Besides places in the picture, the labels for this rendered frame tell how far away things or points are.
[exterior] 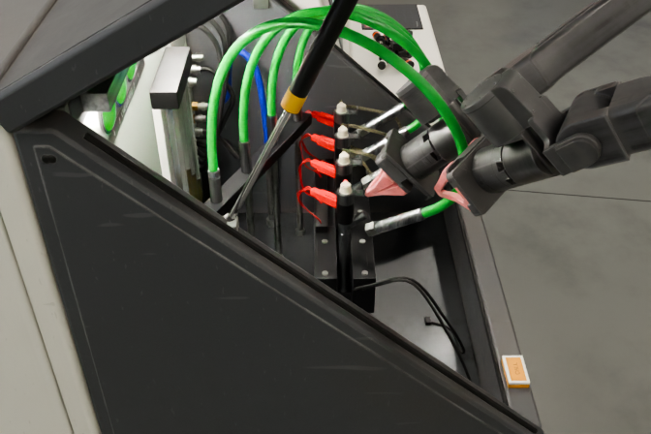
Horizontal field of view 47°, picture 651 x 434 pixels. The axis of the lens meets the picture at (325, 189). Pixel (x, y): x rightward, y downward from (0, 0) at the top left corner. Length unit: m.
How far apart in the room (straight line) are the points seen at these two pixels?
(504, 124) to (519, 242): 2.05
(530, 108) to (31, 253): 0.54
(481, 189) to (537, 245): 1.96
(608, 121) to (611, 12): 0.34
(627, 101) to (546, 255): 2.07
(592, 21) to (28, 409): 0.88
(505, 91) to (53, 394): 0.63
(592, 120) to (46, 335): 0.63
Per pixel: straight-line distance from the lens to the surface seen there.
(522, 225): 2.94
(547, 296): 2.67
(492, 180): 0.89
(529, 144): 0.83
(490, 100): 0.82
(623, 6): 1.10
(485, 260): 1.31
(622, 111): 0.78
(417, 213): 1.02
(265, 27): 0.96
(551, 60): 1.06
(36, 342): 0.92
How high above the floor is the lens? 1.81
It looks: 37 degrees down
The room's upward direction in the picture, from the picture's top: straight up
